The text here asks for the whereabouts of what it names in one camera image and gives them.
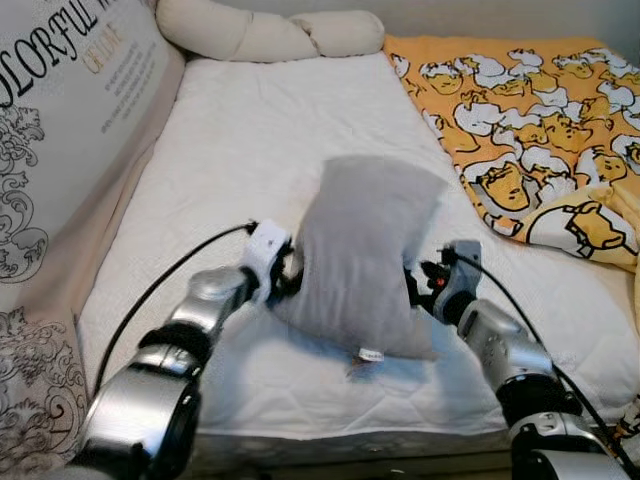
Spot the grey pillow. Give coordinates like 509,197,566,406
270,155,449,361

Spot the white quilted mattress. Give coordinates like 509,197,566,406
78,52,640,441

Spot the beige long knotted pillow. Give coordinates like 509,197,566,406
155,0,386,63

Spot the brown ornate print cushion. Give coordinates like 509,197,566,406
0,305,91,476

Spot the grey text print cushion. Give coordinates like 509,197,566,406
0,0,186,313

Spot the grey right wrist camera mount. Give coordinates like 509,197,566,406
432,240,483,323

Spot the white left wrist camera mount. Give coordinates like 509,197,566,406
240,222,293,301

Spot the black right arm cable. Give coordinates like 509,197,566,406
445,250,636,476

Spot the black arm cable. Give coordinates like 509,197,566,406
445,250,636,476
92,222,259,396

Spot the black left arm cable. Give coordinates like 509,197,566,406
92,222,259,396

